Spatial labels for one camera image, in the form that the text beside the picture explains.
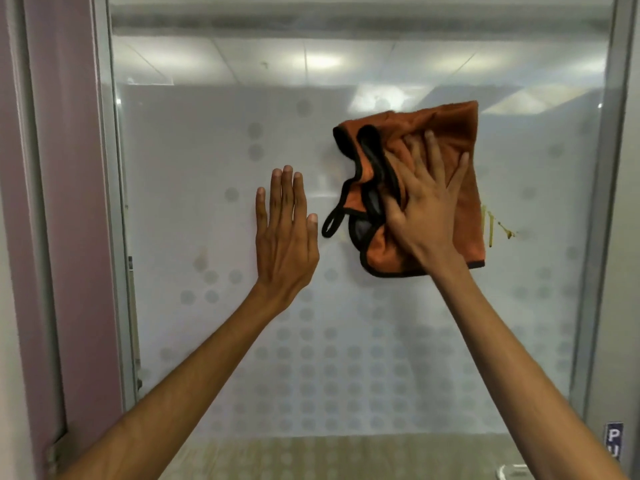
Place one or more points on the person's right middle finger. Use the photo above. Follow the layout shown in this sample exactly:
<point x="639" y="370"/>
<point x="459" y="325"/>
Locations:
<point x="414" y="157"/>

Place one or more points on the person's left hand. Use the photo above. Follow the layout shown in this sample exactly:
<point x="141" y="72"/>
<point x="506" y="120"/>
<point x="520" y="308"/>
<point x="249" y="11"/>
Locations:
<point x="285" y="249"/>

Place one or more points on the yellow stain on glass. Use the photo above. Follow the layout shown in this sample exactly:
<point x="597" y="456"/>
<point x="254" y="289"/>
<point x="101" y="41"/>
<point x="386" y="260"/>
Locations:
<point x="491" y="227"/>

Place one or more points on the person's right thumb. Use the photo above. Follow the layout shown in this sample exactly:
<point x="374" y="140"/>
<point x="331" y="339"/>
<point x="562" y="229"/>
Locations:
<point x="392" y="214"/>

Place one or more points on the person's left middle finger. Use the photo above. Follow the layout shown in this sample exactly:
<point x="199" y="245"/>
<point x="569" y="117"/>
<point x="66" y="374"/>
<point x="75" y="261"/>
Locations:
<point x="287" y="192"/>

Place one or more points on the frosted dotted glass door panel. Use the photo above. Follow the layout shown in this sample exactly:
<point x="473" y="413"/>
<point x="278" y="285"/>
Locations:
<point x="200" y="144"/>

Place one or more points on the grey metal door frame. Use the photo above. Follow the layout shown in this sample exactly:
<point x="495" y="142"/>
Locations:
<point x="602" y="194"/>

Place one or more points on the person's left forearm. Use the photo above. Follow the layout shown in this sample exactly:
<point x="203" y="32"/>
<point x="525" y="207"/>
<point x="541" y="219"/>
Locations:
<point x="185" y="389"/>

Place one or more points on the person's left thumb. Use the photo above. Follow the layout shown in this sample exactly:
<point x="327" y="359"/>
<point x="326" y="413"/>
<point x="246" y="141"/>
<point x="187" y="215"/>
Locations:
<point x="312" y="233"/>

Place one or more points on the person's right hand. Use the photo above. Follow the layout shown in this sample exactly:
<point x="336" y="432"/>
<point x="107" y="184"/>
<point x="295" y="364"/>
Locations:
<point x="425" y="219"/>

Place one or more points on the person's left little finger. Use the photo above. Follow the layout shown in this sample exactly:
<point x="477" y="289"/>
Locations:
<point x="260" y="208"/>

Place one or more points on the person's right little finger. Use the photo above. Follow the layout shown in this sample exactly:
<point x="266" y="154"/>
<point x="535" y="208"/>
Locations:
<point x="459" y="172"/>

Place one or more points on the pink door jamb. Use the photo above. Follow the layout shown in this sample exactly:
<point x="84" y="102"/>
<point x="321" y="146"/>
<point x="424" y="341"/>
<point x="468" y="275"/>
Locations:
<point x="65" y="219"/>

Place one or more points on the orange cleaning cloth black trim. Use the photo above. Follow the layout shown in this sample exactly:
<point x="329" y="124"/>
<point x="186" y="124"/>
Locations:
<point x="455" y="134"/>

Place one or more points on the person's right forearm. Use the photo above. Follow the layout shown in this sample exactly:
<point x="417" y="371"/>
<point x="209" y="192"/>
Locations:
<point x="515" y="384"/>

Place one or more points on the blue door sign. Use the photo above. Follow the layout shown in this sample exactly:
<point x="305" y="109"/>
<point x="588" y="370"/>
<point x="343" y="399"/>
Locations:
<point x="613" y="439"/>

